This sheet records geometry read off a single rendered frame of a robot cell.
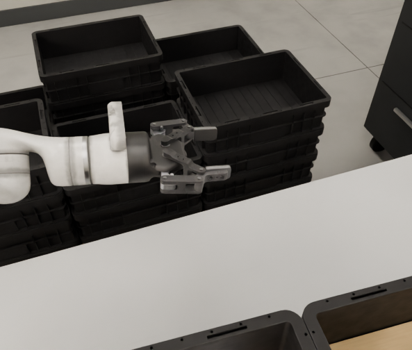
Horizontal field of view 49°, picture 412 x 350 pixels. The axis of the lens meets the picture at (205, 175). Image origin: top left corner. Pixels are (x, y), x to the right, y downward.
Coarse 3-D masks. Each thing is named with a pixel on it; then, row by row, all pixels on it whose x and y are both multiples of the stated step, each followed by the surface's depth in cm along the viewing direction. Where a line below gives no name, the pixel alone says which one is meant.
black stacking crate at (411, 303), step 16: (368, 304) 53; (384, 304) 54; (400, 304) 56; (320, 320) 52; (336, 320) 54; (352, 320) 55; (368, 320) 56; (384, 320) 58; (400, 320) 60; (336, 336) 57; (352, 336) 59
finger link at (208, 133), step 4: (196, 128) 72; (200, 128) 72; (204, 128) 72; (208, 128) 72; (212, 128) 72; (216, 128) 72; (196, 132) 72; (200, 132) 72; (204, 132) 72; (208, 132) 72; (212, 132) 72; (216, 132) 73; (196, 136) 72; (200, 136) 72; (204, 136) 73; (208, 136) 73; (212, 136) 73; (216, 136) 73; (196, 140) 73; (200, 140) 73; (204, 140) 73
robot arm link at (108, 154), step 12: (108, 108) 64; (120, 108) 63; (108, 120) 62; (120, 120) 61; (120, 132) 59; (96, 144) 63; (108, 144) 63; (120, 144) 59; (96, 156) 63; (108, 156) 63; (120, 156) 63; (96, 168) 63; (108, 168) 63; (120, 168) 63; (96, 180) 64; (108, 180) 64; (120, 180) 65
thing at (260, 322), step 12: (276, 312) 51; (288, 312) 51; (228, 324) 50; (240, 324) 50; (252, 324) 50; (264, 324) 50; (276, 324) 50; (288, 324) 50; (300, 324) 50; (192, 336) 49; (204, 336) 49; (216, 336) 50; (228, 336) 49; (300, 336) 49; (144, 348) 48; (156, 348) 48; (168, 348) 48; (180, 348) 48; (192, 348) 48; (300, 348) 48; (312, 348) 48
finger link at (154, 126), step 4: (168, 120) 73; (172, 120) 73; (176, 120) 73; (180, 120) 73; (184, 120) 73; (152, 124) 71; (156, 124) 71; (160, 124) 72; (164, 124) 72; (168, 124) 72; (172, 124) 72; (176, 124) 72; (180, 124) 72; (184, 124) 73; (152, 128) 71; (156, 128) 71; (164, 128) 72; (168, 128) 72; (168, 132) 73
